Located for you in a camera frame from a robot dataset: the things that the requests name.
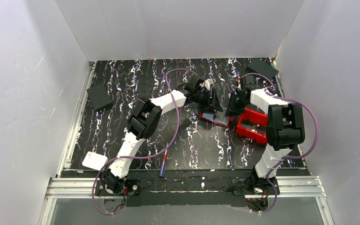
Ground red leather card holder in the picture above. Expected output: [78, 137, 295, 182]
[199, 107, 234, 128]

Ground red plastic bin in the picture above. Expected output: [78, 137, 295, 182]
[235, 108, 268, 144]

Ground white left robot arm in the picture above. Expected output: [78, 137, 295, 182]
[99, 76, 223, 194]

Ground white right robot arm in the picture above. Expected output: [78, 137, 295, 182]
[225, 73, 305, 179]

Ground white card near left base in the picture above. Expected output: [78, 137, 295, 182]
[82, 151, 108, 171]

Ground black block far right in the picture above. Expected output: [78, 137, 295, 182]
[246, 59, 279, 80]

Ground black block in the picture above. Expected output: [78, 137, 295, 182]
[246, 59, 279, 80]
[86, 83, 113, 111]

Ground blue red screwdriver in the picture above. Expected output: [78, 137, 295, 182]
[159, 151, 167, 178]

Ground black block far left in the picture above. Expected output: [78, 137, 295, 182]
[86, 83, 113, 111]

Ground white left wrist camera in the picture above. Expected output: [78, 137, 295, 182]
[203, 78, 214, 90]

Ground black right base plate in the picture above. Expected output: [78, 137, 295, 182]
[227, 177, 280, 198]

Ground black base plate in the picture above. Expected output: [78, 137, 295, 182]
[227, 177, 280, 198]
[94, 180, 141, 196]

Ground aluminium front rail frame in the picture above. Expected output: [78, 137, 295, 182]
[40, 172, 334, 225]

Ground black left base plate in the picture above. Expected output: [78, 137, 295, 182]
[94, 180, 141, 196]

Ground aluminium left side rail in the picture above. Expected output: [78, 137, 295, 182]
[56, 61, 96, 178]

